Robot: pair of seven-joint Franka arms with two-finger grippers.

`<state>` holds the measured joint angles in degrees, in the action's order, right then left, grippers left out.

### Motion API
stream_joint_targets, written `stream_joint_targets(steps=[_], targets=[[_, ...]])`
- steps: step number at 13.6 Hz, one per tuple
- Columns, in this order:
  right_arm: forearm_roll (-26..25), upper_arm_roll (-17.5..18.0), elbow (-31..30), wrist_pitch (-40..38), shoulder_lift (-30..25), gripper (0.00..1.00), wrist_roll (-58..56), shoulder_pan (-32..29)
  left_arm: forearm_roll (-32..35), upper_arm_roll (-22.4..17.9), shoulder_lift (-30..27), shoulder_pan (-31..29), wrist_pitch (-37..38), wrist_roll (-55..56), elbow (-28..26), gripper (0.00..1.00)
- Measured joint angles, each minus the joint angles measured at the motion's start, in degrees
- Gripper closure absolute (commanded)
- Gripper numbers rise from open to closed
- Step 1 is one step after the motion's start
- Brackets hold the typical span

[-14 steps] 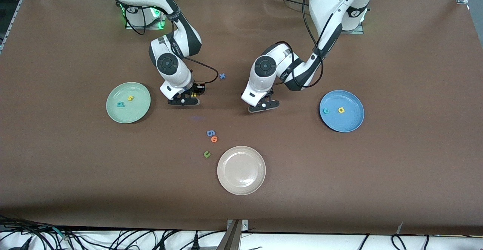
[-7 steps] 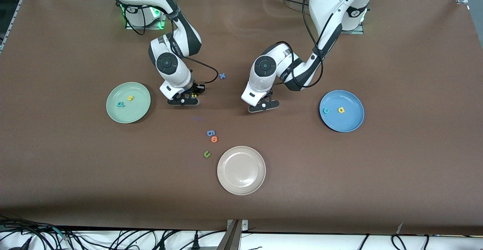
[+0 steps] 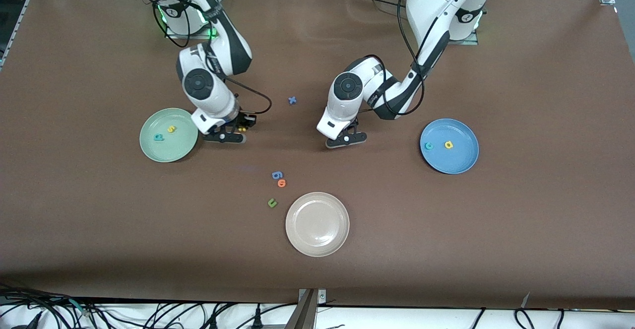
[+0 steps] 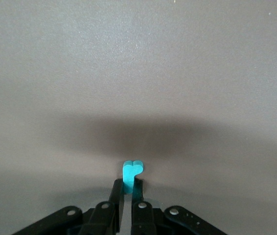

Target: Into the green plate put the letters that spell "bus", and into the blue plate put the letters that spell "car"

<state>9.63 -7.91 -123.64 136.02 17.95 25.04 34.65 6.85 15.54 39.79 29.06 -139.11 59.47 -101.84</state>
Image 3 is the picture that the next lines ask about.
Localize black base power cable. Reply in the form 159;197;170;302
347;0;410;12

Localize aluminium table edge bracket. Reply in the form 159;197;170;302
284;288;328;329

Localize brown table cover sheet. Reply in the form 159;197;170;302
0;0;635;311

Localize light green plate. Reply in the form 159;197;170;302
139;108;199;163

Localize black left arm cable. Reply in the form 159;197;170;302
357;0;551;117

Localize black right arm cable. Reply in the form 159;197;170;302
151;0;272;115

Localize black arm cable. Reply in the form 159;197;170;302
151;0;272;115
357;0;551;117

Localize beige plate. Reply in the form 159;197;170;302
285;192;350;258

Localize black floor cable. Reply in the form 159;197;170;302
513;308;566;329
0;287;100;329
144;302;239;329

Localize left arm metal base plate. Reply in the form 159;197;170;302
446;26;479;46

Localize blue plate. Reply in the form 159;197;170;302
420;118;480;175

